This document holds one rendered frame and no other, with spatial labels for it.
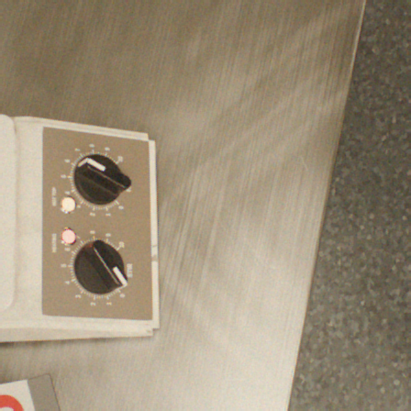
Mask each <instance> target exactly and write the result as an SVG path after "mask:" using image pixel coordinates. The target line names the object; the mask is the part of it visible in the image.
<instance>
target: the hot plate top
mask: <svg viewBox="0 0 411 411"><path fill-rule="evenodd" d="M18 189H19V131H18V127H17V125H16V123H15V121H13V120H12V119H11V118H10V117H7V116H5V115H0V315H2V314H4V313H5V312H7V311H9V310H10V309H11V308H12V307H13V306H14V304H15V302H16V301H17V282H18Z"/></svg>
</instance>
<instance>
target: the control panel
mask: <svg viewBox="0 0 411 411"><path fill-rule="evenodd" d="M42 132H43V154H42V300H41V312H42V315H45V316H51V317H84V318H101V319H117V320H121V319H135V320H153V301H152V261H151V220H150V146H149V142H148V141H146V140H142V139H131V138H124V137H118V136H110V135H105V134H98V133H92V132H85V131H78V130H72V129H66V128H54V127H44V126H42ZM95 154H97V155H103V156H106V157H107V158H109V159H111V160H112V161H114V162H115V163H116V165H117V166H118V168H119V170H120V171H121V172H122V173H124V174H125V175H126V176H128V177H129V178H130V179H131V182H132V184H131V186H130V187H129V188H128V189H127V190H125V191H124V192H122V193H120V195H119V196H118V197H117V199H115V200H114V201H113V202H112V203H110V204H107V205H94V204H91V203H89V202H87V201H86V200H84V199H83V197H82V196H81V195H80V193H79V192H78V190H77V188H76V185H75V183H74V172H75V169H76V167H77V165H78V163H79V162H80V161H81V160H82V159H84V158H85V157H87V156H90V155H95ZM66 198H71V199H72V200H73V201H74V203H75V208H74V209H73V210H72V211H66V210H65V209H64V208H63V207H62V201H63V200H64V199H66ZM66 230H70V231H72V232H73V233H74V235H75V239H74V241H73V242H71V243H68V242H66V241H64V240H63V239H62V233H63V232H64V231H66ZM96 239H101V240H102V241H103V242H105V243H107V244H110V245H111V246H113V248H114V249H116V250H117V252H118V253H119V255H120V256H121V258H122V261H123V263H124V268H125V271H124V273H125V274H126V276H127V278H128V282H127V286H125V287H123V288H121V289H119V290H114V291H111V292H110V293H107V294H94V293H92V294H91V293H89V292H88V291H86V290H85V289H83V288H82V287H81V285H80V283H79V281H78V279H77V277H76V274H75V269H74V264H75V259H76V257H77V255H78V253H79V251H80V250H81V249H82V248H83V246H85V245H87V244H89V243H91V242H93V241H95V240H96Z"/></svg>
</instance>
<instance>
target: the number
mask: <svg viewBox="0 0 411 411"><path fill-rule="evenodd" d="M0 411H27V408H26V405H25V401H24V398H23V395H22V392H21V388H20V385H18V386H13V387H8V388H4V389H0Z"/></svg>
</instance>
